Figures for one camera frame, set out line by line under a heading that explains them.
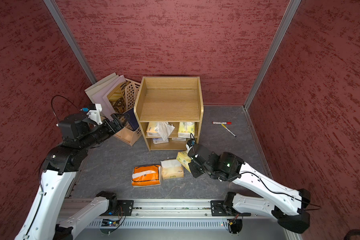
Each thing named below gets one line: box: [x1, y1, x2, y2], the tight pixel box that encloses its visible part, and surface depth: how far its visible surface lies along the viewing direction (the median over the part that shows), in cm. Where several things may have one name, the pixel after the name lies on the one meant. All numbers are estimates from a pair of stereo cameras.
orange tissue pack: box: [131, 165, 162, 188], surface depth 79 cm
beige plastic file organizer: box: [113, 78, 143, 147], surface depth 102 cm
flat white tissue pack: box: [152, 138, 169, 145], surface depth 96 cm
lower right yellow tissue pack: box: [178, 121, 195, 134], surface depth 81 cm
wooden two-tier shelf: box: [134, 76, 204, 151], surface depth 82 cm
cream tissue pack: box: [160, 159, 184, 180], surface depth 84 cm
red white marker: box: [212, 121, 232, 125], surface depth 112 cm
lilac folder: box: [91, 75, 126, 121], surface depth 91 cm
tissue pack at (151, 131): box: [146, 121, 161, 137], surface depth 81 cm
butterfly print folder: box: [107, 81, 130, 114], surface depth 99 cm
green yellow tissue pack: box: [176, 150, 192, 173], surface depth 73 cm
